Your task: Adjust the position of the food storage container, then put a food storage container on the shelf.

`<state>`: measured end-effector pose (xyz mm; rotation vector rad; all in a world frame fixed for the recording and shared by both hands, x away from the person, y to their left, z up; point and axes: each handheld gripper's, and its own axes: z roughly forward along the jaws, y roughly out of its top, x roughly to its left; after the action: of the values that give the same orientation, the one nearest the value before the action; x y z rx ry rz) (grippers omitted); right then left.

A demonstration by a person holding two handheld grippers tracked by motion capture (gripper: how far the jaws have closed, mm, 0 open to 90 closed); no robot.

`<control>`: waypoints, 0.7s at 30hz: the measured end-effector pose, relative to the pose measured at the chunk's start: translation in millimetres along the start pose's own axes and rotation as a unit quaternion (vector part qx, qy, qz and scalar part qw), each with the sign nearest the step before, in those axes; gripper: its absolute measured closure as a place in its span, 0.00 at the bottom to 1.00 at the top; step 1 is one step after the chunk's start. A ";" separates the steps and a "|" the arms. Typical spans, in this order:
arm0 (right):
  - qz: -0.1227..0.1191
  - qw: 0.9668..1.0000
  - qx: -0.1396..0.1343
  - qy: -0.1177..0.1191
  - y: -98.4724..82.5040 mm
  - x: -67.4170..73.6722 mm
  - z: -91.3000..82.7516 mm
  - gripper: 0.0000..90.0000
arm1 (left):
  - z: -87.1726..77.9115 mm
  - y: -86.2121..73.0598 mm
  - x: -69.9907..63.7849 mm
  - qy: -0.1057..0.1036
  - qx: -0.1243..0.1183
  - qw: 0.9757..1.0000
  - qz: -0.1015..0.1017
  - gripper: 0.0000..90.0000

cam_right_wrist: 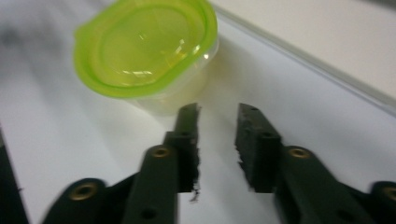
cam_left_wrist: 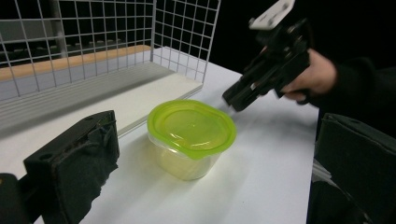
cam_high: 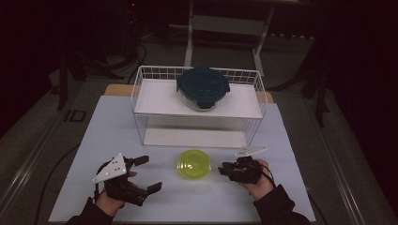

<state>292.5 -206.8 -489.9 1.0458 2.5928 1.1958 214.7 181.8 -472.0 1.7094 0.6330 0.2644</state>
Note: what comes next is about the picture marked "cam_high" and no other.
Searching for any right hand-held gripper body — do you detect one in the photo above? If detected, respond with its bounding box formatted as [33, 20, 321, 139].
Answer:
[223, 145, 269, 185]

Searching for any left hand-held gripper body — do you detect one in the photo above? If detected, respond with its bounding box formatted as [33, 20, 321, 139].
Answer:
[91, 152, 150, 207]

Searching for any white wire shelf rack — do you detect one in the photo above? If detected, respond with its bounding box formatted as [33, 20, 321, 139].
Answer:
[130, 65, 268, 150]

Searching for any glass container with blue lid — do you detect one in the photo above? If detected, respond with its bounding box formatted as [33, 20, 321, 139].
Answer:
[176, 67, 232, 113]

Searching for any person's right hand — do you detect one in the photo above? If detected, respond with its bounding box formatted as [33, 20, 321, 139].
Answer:
[239, 157, 276, 202]

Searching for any person's left hand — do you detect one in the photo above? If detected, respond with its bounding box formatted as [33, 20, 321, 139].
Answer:
[95, 170, 139, 218]

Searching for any green silicone bowl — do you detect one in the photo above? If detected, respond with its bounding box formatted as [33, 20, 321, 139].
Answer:
[176, 148, 212, 181]

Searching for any black floor plate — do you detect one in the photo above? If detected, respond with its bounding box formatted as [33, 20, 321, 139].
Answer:
[63, 109, 87, 124]

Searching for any black metal stand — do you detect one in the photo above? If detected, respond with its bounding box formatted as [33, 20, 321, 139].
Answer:
[55, 46, 89, 111]
[299, 40, 333, 128]

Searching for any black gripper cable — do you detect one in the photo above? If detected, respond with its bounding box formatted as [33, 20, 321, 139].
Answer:
[258, 160, 278, 189]

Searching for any black floor cable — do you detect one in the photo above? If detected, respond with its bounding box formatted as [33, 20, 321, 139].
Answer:
[32, 142, 83, 225]

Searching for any bundle of black cables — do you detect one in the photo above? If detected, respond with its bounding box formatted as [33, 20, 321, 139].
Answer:
[93, 37, 149, 83]

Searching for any white frame desk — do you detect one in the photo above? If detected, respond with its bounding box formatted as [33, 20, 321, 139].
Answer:
[183, 0, 314, 78]

